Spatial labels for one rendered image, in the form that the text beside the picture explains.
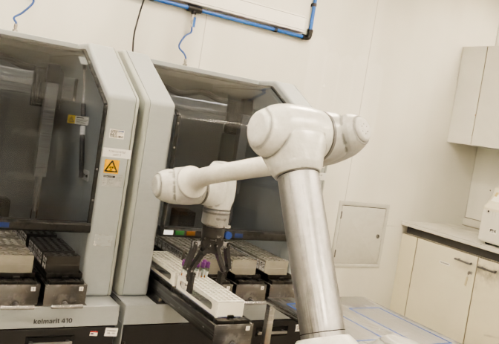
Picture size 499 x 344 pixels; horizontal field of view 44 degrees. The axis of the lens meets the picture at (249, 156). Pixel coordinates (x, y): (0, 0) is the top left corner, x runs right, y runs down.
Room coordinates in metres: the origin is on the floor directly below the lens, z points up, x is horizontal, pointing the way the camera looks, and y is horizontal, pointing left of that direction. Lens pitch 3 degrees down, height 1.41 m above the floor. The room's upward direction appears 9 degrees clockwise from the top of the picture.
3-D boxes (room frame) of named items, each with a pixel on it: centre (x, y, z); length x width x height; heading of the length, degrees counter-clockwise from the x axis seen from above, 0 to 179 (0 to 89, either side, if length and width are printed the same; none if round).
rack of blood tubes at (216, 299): (2.01, 0.06, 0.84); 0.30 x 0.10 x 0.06; 31
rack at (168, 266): (2.28, 0.23, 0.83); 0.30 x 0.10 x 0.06; 31
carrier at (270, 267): (2.50, -0.17, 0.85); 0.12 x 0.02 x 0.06; 120
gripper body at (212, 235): (2.04, 0.08, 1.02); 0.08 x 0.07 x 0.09; 121
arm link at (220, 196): (2.03, 0.09, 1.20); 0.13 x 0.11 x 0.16; 126
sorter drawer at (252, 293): (2.62, 0.08, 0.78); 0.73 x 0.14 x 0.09; 31
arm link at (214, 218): (2.04, 0.08, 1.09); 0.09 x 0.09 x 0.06
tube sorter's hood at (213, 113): (2.59, 0.15, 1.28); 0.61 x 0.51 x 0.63; 121
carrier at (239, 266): (2.42, -0.04, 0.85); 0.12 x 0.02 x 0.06; 121
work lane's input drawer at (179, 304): (2.12, 0.13, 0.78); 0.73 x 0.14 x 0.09; 31
